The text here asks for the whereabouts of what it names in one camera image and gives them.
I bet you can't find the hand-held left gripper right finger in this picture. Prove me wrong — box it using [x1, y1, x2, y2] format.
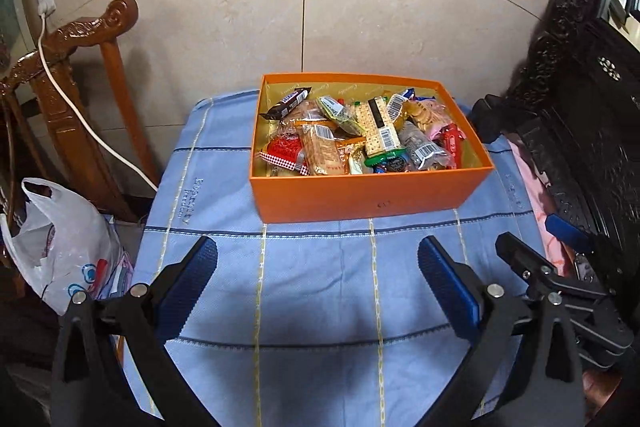
[419, 236, 586, 427]

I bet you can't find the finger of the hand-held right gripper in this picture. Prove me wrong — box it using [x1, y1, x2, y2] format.
[546, 214, 594, 253]
[496, 232, 633, 368]

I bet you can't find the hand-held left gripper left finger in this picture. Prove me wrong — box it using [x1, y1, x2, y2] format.
[50, 235, 221, 427]

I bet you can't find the orange cardboard box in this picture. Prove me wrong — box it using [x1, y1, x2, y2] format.
[248, 73, 496, 224]

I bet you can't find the small red snack packet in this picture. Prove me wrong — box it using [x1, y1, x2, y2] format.
[440, 123, 468, 168]

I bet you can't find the clear packet with black print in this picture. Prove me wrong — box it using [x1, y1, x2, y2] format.
[400, 122, 451, 170]

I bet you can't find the pink round biscuit packet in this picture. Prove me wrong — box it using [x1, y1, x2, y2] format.
[402, 99, 451, 138]

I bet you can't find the long soda cracker packet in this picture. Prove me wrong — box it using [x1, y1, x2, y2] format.
[354, 97, 406, 158]

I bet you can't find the tan biscuit packet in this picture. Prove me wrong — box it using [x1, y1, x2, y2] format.
[295, 122, 351, 176]

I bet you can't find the clear bread packet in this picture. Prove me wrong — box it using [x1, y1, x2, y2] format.
[280, 102, 326, 128]

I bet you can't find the black chocolate bar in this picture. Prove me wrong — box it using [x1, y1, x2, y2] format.
[259, 87, 313, 120]

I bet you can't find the green seaweed packet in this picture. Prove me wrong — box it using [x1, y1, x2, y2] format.
[316, 95, 363, 132]

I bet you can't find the pink cloth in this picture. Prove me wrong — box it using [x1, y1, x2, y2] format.
[505, 142, 566, 278]

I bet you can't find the dark carved wooden furniture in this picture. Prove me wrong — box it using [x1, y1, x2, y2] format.
[470, 0, 640, 308]

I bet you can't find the blue checked tablecloth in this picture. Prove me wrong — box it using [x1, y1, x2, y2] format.
[122, 87, 551, 427]

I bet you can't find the white plastic bag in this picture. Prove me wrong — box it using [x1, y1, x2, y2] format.
[0, 178, 133, 315]

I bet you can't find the carved brown wooden chair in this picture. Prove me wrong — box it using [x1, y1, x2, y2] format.
[0, 0, 161, 223]

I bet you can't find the white power cable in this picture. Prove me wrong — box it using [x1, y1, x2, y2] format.
[39, 12, 158, 190]

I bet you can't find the framed wall picture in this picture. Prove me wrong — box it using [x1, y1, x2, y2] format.
[0, 0, 31, 72]

